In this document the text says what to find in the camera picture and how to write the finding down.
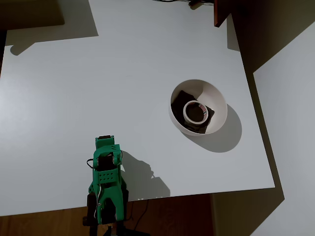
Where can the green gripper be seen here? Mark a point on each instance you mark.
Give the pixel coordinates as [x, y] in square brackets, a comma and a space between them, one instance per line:
[104, 138]

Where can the beige masking tape roll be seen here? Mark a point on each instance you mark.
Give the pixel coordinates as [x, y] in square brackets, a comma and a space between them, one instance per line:
[184, 111]

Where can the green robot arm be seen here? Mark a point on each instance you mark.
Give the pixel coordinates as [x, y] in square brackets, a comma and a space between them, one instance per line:
[109, 189]

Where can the dark folded cloth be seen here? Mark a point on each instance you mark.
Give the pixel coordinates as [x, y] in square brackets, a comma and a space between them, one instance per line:
[178, 103]

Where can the white round bowl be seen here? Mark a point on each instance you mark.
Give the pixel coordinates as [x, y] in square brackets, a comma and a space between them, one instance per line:
[214, 96]

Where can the dark flat furniture panel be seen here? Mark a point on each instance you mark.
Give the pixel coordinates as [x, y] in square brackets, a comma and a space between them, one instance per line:
[29, 12]

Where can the brown wooden furniture panel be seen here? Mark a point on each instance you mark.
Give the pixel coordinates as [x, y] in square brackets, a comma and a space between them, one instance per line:
[220, 12]

